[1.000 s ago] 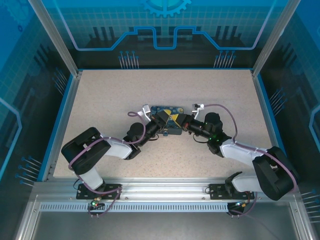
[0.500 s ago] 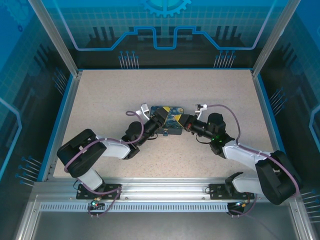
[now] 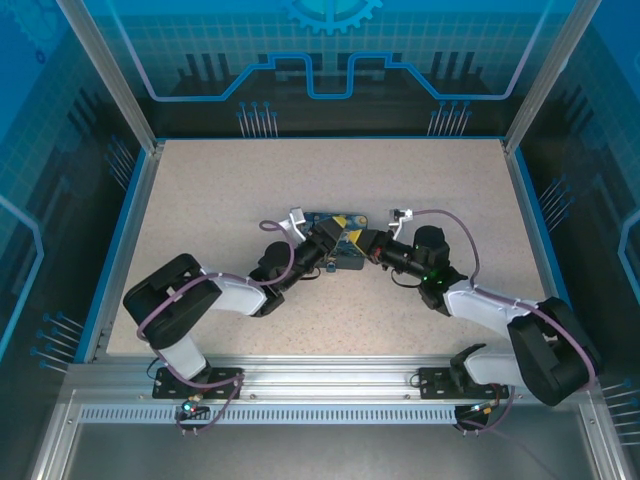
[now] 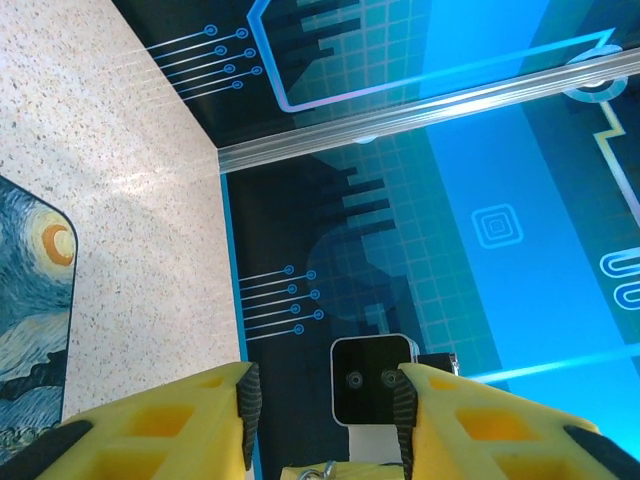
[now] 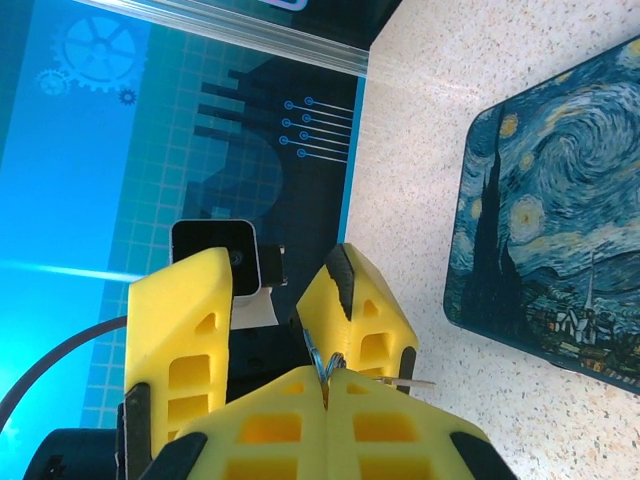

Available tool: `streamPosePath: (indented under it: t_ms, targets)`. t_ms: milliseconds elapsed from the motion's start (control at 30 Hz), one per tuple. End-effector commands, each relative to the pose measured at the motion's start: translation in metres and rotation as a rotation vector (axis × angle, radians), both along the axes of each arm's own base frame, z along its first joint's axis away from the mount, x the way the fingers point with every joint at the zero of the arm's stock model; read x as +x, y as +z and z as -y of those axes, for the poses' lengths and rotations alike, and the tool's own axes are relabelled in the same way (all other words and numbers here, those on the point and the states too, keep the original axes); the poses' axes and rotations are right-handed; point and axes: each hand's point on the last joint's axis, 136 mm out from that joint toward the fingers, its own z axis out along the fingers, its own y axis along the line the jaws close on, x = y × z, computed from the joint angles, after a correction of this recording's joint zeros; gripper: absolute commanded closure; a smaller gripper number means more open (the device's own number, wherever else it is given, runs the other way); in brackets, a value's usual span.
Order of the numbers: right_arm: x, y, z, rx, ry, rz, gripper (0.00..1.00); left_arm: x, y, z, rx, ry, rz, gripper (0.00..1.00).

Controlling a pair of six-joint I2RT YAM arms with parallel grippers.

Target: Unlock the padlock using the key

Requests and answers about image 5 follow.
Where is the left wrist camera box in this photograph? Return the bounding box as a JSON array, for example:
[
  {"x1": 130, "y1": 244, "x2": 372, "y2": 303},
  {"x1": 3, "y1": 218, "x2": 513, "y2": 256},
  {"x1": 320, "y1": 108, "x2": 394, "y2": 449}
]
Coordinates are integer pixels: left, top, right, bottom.
[{"x1": 169, "y1": 218, "x2": 262, "y2": 307}]

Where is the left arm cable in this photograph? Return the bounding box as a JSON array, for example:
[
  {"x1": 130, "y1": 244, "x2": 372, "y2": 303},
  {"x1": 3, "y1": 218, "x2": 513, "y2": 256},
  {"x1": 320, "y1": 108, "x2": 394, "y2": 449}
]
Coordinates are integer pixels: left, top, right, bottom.
[{"x1": 0, "y1": 314, "x2": 131, "y2": 431}]

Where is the aluminium frame post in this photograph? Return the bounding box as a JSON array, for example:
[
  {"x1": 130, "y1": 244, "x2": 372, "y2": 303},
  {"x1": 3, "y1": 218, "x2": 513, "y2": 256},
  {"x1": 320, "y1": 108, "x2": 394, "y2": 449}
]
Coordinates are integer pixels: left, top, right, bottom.
[{"x1": 72, "y1": 0, "x2": 401, "y2": 79}]

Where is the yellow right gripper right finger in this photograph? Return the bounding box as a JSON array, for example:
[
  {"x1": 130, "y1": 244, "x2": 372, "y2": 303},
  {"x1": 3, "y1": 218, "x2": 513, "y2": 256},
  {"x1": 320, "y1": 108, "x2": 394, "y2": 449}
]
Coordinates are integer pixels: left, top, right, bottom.
[{"x1": 323, "y1": 368, "x2": 521, "y2": 480}]

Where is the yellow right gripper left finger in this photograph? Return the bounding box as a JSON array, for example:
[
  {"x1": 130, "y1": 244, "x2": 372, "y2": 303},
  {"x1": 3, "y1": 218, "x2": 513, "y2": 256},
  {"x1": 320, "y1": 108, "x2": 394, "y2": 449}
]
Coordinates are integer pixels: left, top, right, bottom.
[{"x1": 134, "y1": 364, "x2": 329, "y2": 480}]

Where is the starry night painted tin box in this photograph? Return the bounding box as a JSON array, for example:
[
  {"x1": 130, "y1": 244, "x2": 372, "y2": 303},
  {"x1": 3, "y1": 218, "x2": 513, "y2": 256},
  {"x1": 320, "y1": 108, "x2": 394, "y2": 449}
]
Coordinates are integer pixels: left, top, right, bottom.
[{"x1": 443, "y1": 34, "x2": 640, "y2": 396}]

